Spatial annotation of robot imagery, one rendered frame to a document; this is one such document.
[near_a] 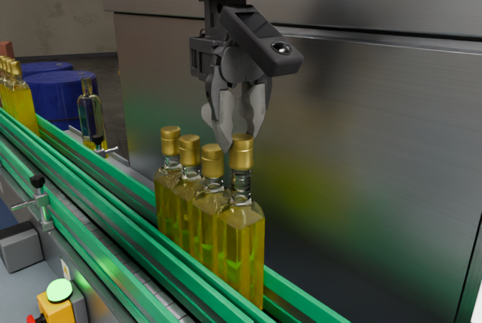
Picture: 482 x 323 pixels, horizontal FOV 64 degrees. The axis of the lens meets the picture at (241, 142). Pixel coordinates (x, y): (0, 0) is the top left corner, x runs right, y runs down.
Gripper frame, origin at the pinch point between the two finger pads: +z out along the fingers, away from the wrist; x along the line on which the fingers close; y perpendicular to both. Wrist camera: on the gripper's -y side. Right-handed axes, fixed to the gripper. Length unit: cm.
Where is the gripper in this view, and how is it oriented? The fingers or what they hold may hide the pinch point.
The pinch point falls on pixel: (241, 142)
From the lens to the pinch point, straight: 54.0
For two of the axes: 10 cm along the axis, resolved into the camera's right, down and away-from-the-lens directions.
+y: -5.9, -2.9, 7.5
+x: -8.1, 2.1, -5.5
